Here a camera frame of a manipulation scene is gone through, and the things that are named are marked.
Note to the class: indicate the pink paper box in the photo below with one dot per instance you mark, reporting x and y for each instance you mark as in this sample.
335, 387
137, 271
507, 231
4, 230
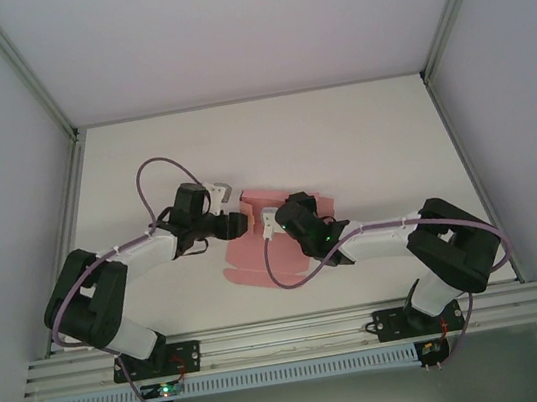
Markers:
252, 259

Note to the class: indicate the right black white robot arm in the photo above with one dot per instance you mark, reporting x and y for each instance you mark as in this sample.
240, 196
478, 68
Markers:
458, 253

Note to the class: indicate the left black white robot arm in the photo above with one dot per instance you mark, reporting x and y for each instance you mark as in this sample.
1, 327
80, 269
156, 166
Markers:
92, 308

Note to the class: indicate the small green circuit board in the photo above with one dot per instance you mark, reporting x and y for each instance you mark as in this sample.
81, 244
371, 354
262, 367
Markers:
430, 350

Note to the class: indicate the circuit board with green light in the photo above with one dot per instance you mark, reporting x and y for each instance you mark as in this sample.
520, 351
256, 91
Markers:
164, 390

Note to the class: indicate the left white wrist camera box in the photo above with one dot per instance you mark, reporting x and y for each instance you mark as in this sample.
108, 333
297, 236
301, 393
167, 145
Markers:
217, 196

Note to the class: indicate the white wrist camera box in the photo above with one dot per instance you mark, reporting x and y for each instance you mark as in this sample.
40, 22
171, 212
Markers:
269, 223
217, 196

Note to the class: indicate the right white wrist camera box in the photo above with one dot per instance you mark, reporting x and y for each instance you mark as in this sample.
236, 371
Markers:
269, 223

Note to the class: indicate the aluminium mounting rail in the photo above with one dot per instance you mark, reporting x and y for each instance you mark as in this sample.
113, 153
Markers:
288, 332

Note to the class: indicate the left aluminium table side rail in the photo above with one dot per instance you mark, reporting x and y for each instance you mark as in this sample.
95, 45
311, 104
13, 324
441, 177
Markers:
73, 174

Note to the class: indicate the aluminium table side rail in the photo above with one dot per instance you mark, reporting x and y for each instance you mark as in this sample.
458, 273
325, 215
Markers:
73, 174
451, 133

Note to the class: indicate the aluminium back frame bar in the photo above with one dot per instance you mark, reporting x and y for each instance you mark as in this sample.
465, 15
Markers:
253, 98

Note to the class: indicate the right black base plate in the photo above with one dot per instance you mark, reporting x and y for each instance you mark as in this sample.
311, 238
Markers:
388, 327

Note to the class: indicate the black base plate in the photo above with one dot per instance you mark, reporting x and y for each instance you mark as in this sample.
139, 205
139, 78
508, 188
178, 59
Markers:
190, 356
388, 327

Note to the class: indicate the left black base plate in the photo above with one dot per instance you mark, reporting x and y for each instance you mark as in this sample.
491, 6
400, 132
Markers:
190, 356

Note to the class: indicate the right aluminium table side rail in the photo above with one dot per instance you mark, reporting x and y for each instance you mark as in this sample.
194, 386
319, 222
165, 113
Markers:
451, 133

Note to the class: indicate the left aluminium frame post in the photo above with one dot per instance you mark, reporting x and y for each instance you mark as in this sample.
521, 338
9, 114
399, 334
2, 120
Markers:
24, 65

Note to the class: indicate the aluminium frame post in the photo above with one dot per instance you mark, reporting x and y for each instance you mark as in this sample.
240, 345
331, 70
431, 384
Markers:
24, 65
454, 1

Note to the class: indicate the right aluminium frame post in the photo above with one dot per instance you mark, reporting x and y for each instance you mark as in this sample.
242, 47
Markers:
454, 1

